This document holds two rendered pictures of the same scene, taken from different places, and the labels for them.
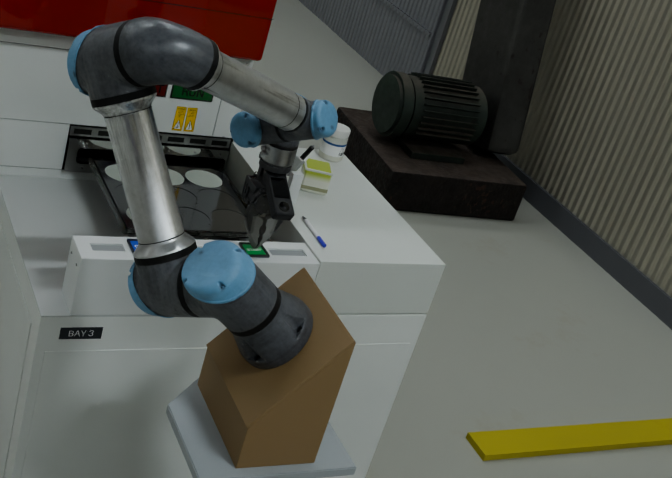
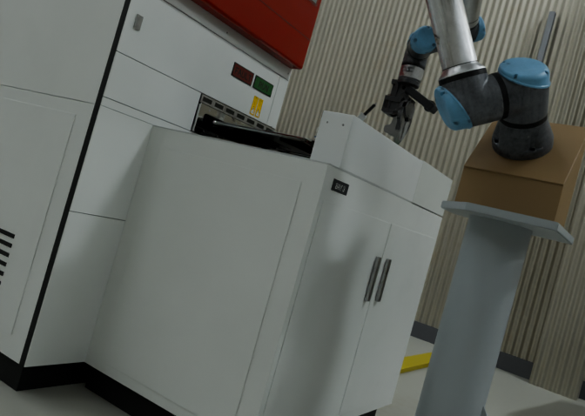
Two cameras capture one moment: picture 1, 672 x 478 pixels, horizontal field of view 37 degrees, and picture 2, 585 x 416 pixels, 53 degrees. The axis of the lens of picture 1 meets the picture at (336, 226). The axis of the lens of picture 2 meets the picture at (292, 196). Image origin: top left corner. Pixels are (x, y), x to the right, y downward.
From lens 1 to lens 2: 184 cm
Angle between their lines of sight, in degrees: 36
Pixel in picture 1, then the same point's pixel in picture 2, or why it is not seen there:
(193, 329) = (378, 200)
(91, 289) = (352, 146)
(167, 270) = (485, 79)
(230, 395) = (521, 179)
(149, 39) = not seen: outside the picture
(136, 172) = (460, 7)
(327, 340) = (568, 133)
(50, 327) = (330, 176)
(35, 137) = (181, 97)
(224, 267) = (538, 64)
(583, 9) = not seen: hidden behind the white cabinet
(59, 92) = (200, 63)
